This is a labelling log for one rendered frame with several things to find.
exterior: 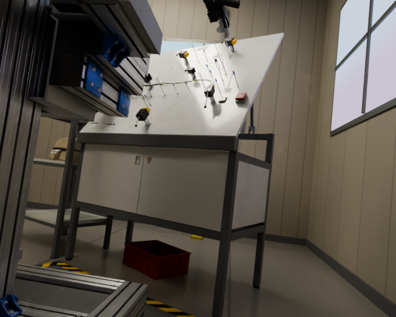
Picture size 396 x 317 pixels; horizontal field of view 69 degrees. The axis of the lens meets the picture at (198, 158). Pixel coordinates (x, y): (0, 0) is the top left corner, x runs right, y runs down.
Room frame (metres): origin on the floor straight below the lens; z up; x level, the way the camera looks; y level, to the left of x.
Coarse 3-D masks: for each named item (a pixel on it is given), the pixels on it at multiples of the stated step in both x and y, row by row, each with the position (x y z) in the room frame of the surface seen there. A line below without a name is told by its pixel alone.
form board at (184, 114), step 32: (160, 64) 2.26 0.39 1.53; (192, 64) 2.05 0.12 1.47; (224, 64) 1.87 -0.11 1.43; (256, 64) 1.73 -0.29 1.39; (160, 96) 1.90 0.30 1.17; (192, 96) 1.75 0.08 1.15; (224, 96) 1.62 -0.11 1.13; (96, 128) 1.92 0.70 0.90; (128, 128) 1.77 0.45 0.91; (160, 128) 1.64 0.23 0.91; (192, 128) 1.53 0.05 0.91; (224, 128) 1.43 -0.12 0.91
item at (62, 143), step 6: (60, 138) 2.21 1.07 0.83; (66, 138) 2.19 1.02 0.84; (60, 144) 2.15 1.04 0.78; (66, 144) 2.12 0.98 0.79; (78, 144) 2.12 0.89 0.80; (96, 144) 2.27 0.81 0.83; (60, 150) 2.10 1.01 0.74; (66, 150) 2.08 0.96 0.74; (78, 150) 2.14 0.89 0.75; (54, 156) 2.13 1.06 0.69; (60, 156) 2.10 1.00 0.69; (78, 156) 2.13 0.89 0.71; (78, 162) 2.34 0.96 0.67
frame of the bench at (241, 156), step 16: (80, 160) 1.99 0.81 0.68; (240, 160) 1.44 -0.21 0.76; (256, 160) 1.64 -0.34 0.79; (96, 208) 1.87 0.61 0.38; (112, 208) 1.82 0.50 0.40; (224, 208) 1.40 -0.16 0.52; (128, 224) 2.47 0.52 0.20; (160, 224) 1.60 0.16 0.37; (176, 224) 1.54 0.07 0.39; (224, 224) 1.40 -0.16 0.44; (256, 224) 1.89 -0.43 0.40; (128, 240) 2.46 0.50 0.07; (224, 240) 1.39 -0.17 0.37; (224, 256) 1.39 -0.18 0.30; (256, 256) 1.88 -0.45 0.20; (224, 272) 1.40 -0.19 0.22; (256, 272) 1.88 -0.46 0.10; (224, 288) 1.41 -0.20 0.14
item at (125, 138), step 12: (108, 144) 1.84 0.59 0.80; (120, 144) 1.75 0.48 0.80; (132, 144) 1.69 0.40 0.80; (144, 144) 1.64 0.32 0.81; (156, 144) 1.60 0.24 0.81; (168, 144) 1.55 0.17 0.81; (180, 144) 1.51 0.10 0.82; (192, 144) 1.47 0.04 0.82; (204, 144) 1.44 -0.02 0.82; (216, 144) 1.40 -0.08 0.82; (228, 144) 1.37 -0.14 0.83
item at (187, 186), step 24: (144, 168) 1.69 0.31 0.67; (168, 168) 1.59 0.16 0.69; (192, 168) 1.51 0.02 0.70; (216, 168) 1.44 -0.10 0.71; (144, 192) 1.67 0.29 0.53; (168, 192) 1.58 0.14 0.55; (192, 192) 1.50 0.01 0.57; (216, 192) 1.43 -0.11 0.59; (168, 216) 1.57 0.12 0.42; (192, 216) 1.50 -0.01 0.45; (216, 216) 1.43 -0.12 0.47
